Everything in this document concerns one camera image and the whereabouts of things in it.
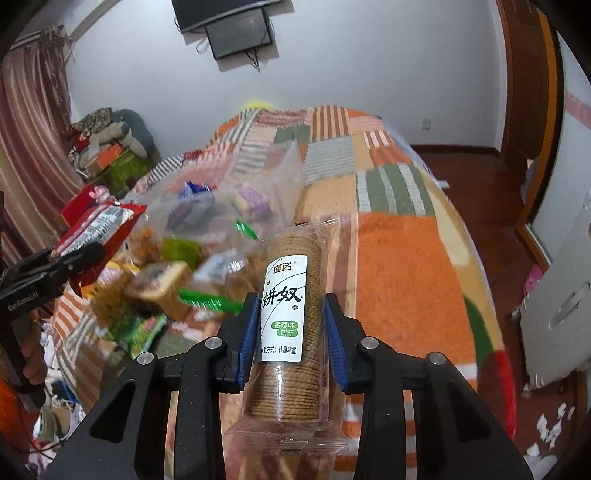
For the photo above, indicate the wrapped cake piece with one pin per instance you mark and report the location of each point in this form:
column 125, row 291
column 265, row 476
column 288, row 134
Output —
column 159, row 284

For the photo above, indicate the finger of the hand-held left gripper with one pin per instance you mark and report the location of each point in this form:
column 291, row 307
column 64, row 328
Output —
column 27, row 264
column 83, row 259

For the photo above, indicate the pink plastic item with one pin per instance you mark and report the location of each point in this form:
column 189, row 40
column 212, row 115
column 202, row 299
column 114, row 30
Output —
column 532, row 280

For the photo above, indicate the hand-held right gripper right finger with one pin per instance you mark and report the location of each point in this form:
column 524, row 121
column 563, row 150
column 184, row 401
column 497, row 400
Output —
column 334, row 346

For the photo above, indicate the white foam scraps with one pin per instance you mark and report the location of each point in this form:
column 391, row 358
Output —
column 549, row 434

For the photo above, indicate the pile of folded clothes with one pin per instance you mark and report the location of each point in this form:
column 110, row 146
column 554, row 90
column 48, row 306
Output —
column 134, row 131

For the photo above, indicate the orange cardboard box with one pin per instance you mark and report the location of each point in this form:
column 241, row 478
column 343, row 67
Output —
column 108, row 156

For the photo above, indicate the purple snack packet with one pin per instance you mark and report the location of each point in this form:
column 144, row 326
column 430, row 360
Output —
column 253, row 201

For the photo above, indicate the red box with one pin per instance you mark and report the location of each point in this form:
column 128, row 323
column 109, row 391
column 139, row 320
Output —
column 81, row 205

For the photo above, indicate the wooden door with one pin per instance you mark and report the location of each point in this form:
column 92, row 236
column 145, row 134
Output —
column 531, row 92

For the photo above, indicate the clear packet with green seal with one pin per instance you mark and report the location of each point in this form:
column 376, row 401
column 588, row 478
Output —
column 210, row 302
column 245, row 229

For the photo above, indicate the pink toy figure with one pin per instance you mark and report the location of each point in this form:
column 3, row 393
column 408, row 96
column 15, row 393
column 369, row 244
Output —
column 99, row 193

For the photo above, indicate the green cardboard box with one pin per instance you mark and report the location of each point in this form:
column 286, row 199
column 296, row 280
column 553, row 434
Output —
column 129, row 173

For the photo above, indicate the white refrigerator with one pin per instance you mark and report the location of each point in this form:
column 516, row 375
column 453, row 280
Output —
column 577, row 138

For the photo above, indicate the checkered quilt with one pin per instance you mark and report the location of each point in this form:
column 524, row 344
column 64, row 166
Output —
column 166, row 168

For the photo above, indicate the orange snack packet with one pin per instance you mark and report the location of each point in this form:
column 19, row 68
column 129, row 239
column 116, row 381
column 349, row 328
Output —
column 144, row 242

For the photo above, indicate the white foam board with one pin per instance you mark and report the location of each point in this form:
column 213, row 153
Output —
column 558, row 295

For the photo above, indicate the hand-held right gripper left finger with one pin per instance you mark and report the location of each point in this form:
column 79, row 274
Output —
column 247, row 344

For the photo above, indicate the caramel snack bar packet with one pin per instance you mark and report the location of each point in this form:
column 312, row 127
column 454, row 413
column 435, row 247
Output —
column 115, row 293

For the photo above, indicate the person's left hand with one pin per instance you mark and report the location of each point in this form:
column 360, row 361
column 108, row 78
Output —
column 35, row 360

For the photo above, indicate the round cracker packet white label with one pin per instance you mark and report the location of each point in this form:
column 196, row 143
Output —
column 287, row 258

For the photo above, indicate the green jelly cup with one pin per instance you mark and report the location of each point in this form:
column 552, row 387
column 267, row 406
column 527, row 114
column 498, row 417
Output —
column 180, row 250

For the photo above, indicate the black framed screen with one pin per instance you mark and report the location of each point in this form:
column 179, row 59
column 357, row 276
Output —
column 238, row 34

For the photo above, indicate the white wall socket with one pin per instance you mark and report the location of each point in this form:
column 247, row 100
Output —
column 426, row 123

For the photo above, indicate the red snack packet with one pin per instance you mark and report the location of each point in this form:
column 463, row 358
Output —
column 104, row 221

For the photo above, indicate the patterned cloth bag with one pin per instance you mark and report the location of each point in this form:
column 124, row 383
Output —
column 94, row 120

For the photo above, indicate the black wall television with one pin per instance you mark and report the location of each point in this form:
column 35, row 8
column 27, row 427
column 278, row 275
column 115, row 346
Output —
column 217, row 9

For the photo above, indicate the patchwork blanket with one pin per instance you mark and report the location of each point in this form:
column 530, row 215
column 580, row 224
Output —
column 406, row 277

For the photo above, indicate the yellow plush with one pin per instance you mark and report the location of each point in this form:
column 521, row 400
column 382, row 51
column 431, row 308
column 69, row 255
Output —
column 255, row 104

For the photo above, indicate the clear plastic container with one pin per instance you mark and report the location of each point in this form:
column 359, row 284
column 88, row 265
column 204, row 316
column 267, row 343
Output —
column 221, row 205

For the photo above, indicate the blue snack packet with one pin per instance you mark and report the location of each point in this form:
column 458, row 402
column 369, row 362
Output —
column 194, row 189

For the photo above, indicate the striped pink curtain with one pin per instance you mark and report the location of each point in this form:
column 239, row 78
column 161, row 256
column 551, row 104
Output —
column 32, row 138

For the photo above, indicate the green patterned snack packet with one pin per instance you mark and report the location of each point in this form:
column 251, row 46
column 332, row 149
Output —
column 143, row 334

